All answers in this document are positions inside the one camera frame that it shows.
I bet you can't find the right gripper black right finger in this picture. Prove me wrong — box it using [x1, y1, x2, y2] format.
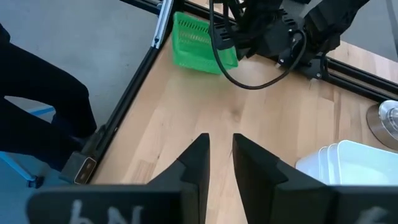
[233, 133, 335, 224]

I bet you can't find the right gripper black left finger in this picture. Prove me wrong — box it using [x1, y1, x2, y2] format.
[146, 133, 211, 224]

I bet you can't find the green plastic basket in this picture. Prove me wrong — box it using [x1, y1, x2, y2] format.
[172, 11, 239, 75]

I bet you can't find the white plastic basket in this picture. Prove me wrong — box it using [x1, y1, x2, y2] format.
[337, 139, 398, 187]
[326, 142, 343, 186]
[295, 146, 330, 184]

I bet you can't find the white shade table lamp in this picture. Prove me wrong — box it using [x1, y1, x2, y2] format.
[366, 99, 398, 152]

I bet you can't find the person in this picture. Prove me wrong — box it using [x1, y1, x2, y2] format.
[0, 23, 98, 172]

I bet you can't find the blue metal leg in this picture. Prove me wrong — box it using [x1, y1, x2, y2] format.
[0, 151, 44, 189]

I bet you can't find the black camera cable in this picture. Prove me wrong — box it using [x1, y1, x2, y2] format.
[208, 0, 308, 91]

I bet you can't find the silver metal bracket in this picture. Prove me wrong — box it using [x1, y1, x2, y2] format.
[151, 0, 175, 50]

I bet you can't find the black aluminium extrusion frame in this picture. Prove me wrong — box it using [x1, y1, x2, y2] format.
[60, 0, 398, 184]

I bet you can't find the black bracket with label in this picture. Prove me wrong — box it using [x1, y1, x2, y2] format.
[60, 151, 98, 185]

